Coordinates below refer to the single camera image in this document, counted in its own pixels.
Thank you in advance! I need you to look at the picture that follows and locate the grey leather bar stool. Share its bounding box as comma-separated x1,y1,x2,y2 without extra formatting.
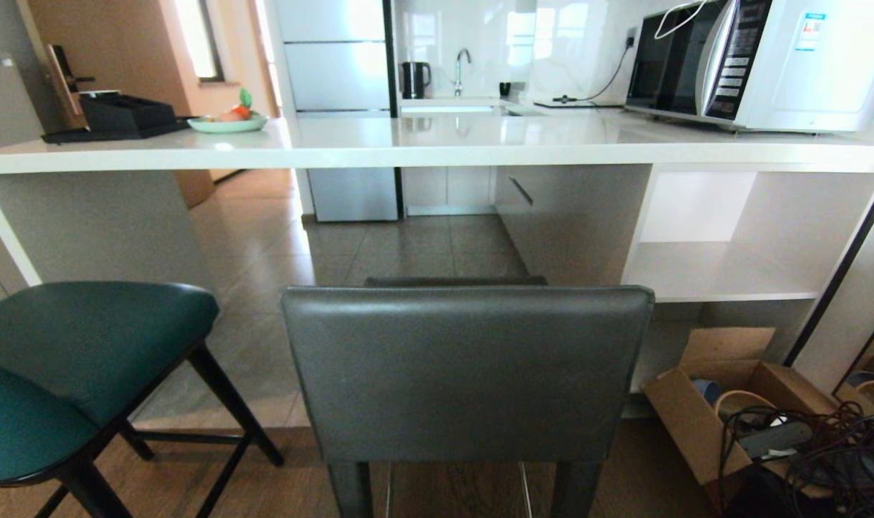
280,276,655,518

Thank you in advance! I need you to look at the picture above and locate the white kitchen counter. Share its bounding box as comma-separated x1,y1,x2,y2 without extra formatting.
0,108,874,288

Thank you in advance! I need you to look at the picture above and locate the chrome kitchen faucet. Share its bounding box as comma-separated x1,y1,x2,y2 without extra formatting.
452,47,473,98

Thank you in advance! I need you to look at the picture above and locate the green leather bar stool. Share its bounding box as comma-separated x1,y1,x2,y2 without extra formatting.
0,281,286,518

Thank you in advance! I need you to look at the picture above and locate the black electric kettle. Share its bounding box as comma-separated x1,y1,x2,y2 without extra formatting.
400,61,432,100

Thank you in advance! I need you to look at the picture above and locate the white refrigerator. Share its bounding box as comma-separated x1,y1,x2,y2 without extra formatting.
270,0,401,223

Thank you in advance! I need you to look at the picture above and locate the green plate with toy food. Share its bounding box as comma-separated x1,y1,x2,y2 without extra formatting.
187,88,269,135

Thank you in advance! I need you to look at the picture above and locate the white open shelf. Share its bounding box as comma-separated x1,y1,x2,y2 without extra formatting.
622,164,874,303

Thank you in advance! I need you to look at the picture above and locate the cardboard box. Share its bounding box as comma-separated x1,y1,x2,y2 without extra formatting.
642,327,840,504

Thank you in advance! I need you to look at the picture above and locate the black tray box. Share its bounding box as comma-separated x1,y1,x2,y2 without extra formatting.
41,90,191,145

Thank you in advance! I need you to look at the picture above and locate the wooden door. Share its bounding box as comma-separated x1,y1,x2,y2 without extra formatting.
16,0,216,209

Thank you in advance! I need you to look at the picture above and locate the white microwave oven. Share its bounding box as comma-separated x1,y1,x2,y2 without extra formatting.
625,0,874,135

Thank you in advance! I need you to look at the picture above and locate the black power cable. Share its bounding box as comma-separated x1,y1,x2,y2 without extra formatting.
552,29,639,105

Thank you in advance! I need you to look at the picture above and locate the white cable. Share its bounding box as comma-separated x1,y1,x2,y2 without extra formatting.
653,0,725,40

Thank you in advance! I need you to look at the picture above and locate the black door lock handle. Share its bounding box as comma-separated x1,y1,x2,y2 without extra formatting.
47,45,96,119

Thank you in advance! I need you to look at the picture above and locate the black cable bundle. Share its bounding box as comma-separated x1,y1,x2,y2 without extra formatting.
717,401,874,518

